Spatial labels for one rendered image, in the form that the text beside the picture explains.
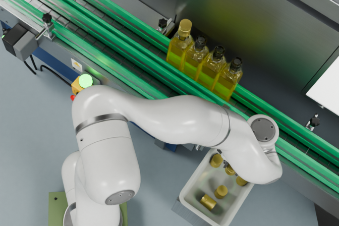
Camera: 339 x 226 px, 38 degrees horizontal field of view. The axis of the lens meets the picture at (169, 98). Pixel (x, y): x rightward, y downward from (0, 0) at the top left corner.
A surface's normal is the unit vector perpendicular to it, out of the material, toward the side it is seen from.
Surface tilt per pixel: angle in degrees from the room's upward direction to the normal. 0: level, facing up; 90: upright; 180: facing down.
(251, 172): 62
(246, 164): 55
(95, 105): 11
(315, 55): 90
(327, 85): 90
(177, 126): 42
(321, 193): 90
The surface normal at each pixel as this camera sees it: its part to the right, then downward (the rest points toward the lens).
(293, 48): -0.56, 0.73
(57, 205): 0.12, -0.40
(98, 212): 0.26, 0.69
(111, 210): 0.62, 0.53
